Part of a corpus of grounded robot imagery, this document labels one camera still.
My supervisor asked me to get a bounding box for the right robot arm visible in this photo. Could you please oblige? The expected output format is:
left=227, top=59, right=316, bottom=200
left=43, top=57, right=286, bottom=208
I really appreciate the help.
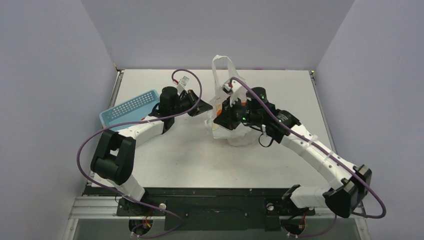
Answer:
left=213, top=87, right=372, bottom=218

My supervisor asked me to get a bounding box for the white plastic bag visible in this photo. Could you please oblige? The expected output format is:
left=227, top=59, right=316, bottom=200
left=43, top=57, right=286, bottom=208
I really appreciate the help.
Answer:
left=205, top=55, right=261, bottom=147

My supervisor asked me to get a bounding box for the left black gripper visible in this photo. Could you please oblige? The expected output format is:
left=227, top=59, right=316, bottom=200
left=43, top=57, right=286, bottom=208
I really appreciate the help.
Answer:
left=171, top=90, right=213, bottom=118

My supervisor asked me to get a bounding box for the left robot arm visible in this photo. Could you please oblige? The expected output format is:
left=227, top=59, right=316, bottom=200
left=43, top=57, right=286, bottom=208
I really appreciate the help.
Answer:
left=90, top=86, right=213, bottom=215

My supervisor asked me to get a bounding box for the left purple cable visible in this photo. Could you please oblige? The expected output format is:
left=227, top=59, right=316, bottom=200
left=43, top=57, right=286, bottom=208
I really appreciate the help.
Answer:
left=76, top=69, right=204, bottom=233

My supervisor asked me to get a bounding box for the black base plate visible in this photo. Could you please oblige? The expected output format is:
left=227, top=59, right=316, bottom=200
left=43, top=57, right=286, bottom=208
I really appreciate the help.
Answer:
left=116, top=186, right=327, bottom=232

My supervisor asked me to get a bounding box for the purple cable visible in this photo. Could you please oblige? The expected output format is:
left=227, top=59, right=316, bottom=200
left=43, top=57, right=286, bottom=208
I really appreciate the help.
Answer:
left=229, top=76, right=387, bottom=220
left=76, top=69, right=204, bottom=233

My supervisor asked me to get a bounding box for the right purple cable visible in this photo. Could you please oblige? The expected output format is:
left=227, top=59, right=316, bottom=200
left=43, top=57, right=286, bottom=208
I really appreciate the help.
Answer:
left=229, top=76, right=387, bottom=220

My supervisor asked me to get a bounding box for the aluminium frame rail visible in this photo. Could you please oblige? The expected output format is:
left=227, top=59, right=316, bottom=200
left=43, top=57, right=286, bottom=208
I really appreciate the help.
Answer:
left=69, top=196, right=129, bottom=220

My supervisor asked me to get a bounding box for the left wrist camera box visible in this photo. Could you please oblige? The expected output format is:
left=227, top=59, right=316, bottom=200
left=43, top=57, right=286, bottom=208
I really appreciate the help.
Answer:
left=172, top=76, right=190, bottom=94

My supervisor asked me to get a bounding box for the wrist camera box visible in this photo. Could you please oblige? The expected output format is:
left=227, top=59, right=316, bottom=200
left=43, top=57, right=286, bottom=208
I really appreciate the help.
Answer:
left=222, top=80, right=247, bottom=107
left=172, top=76, right=190, bottom=94

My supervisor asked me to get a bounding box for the blue plastic basket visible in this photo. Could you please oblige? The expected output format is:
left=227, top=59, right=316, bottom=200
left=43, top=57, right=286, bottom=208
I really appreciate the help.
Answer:
left=99, top=90, right=160, bottom=128

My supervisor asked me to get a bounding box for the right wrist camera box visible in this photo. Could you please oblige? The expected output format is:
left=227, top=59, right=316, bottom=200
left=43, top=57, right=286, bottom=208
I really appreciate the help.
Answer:
left=222, top=80, right=247, bottom=107

